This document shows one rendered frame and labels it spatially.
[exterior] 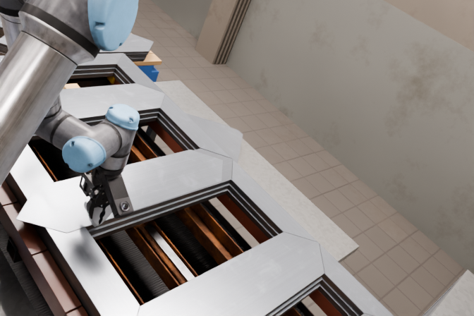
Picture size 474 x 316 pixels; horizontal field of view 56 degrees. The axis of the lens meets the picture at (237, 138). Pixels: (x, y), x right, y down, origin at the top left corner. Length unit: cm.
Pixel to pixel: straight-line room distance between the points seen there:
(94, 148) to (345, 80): 308
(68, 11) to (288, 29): 361
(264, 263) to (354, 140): 261
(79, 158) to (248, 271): 60
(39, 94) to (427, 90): 314
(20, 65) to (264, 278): 90
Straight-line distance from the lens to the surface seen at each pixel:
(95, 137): 97
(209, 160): 161
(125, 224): 133
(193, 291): 119
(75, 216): 127
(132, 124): 102
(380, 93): 370
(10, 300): 133
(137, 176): 143
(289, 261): 140
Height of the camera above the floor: 178
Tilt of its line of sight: 30 degrees down
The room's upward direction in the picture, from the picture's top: 25 degrees clockwise
